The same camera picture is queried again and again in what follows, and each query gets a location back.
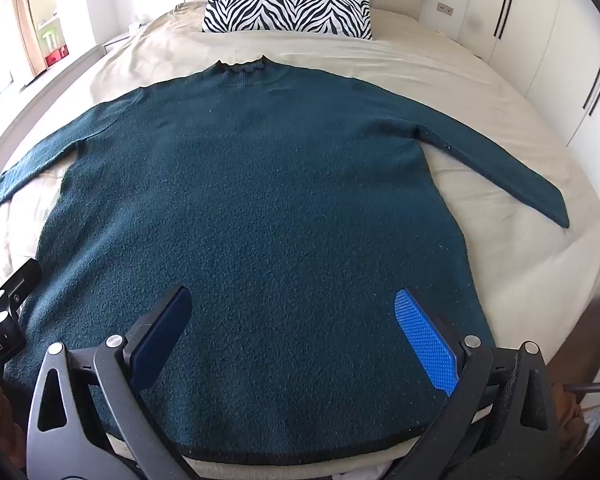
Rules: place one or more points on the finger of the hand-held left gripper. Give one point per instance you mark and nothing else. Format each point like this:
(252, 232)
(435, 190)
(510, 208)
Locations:
(22, 280)

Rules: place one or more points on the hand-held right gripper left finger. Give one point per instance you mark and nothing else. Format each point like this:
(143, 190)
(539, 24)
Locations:
(164, 327)

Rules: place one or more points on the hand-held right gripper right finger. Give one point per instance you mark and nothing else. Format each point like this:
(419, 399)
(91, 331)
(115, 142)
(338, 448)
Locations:
(425, 340)

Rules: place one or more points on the dark teal knit sweater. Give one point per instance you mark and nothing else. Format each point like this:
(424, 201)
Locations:
(280, 185)

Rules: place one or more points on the tan cloth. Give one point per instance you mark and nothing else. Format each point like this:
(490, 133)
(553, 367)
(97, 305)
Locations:
(572, 420)

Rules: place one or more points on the red box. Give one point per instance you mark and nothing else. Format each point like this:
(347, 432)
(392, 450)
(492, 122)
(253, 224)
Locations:
(57, 56)

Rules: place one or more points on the beige curtain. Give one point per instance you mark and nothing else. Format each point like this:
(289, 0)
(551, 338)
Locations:
(27, 25)

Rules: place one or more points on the white nightstand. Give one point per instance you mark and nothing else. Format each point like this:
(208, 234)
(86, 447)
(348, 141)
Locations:
(116, 42)

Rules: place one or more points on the beige bed with headboard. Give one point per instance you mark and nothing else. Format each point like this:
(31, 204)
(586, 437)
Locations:
(430, 75)

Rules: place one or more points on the white wardrobe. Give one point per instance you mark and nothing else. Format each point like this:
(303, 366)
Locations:
(545, 35)

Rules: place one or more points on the zebra print pillow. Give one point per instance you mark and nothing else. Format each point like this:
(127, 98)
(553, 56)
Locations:
(290, 5)

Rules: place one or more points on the white wall socket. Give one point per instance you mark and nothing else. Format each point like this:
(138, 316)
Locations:
(446, 8)

